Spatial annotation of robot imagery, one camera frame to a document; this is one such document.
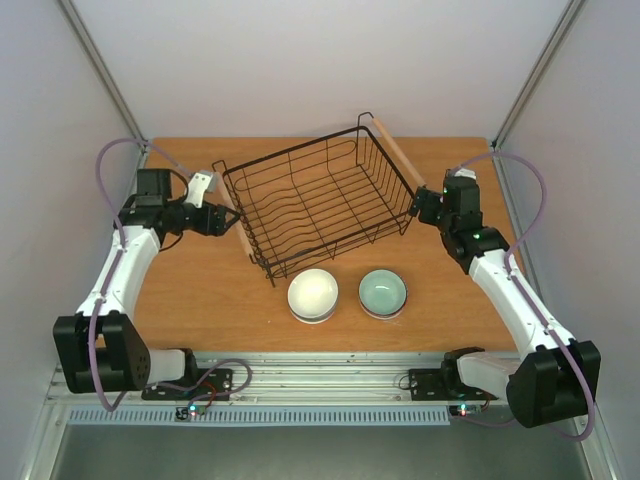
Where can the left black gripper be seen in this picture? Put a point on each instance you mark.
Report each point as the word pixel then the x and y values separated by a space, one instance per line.
pixel 219 221

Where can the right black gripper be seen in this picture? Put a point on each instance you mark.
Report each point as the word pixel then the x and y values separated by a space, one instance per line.
pixel 427 207

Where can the black wire dish rack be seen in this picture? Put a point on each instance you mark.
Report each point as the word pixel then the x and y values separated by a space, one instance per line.
pixel 319 199

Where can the white ceramic bowl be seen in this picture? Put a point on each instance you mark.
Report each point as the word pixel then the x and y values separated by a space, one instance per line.
pixel 312 296

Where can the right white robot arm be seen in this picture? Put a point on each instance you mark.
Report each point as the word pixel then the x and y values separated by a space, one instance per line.
pixel 555 377

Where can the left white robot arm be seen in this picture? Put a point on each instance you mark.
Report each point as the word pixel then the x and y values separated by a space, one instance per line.
pixel 99 348

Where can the left small circuit board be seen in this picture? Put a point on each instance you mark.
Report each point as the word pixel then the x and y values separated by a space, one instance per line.
pixel 190 412

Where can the small circuit board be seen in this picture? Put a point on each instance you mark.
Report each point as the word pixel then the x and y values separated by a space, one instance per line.
pixel 465 410
pixel 190 412

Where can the right small circuit board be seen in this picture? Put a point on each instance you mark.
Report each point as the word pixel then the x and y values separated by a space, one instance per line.
pixel 465 410

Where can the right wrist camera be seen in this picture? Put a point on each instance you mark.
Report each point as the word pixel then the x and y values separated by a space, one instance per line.
pixel 462 173

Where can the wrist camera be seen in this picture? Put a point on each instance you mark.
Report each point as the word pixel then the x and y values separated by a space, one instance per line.
pixel 201 183
pixel 462 173

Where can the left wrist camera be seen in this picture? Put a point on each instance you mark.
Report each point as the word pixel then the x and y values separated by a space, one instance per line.
pixel 201 183

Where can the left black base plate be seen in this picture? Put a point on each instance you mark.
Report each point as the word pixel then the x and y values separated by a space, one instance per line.
pixel 184 389

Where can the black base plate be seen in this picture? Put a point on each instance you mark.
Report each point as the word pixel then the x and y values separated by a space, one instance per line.
pixel 184 389
pixel 430 385

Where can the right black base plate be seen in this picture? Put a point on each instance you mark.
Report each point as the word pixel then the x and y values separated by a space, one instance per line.
pixel 430 385

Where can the aluminium rail frame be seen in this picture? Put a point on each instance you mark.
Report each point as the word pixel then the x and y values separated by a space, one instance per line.
pixel 326 378

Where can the blue slotted cable duct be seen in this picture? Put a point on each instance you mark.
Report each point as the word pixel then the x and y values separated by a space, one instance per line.
pixel 266 416

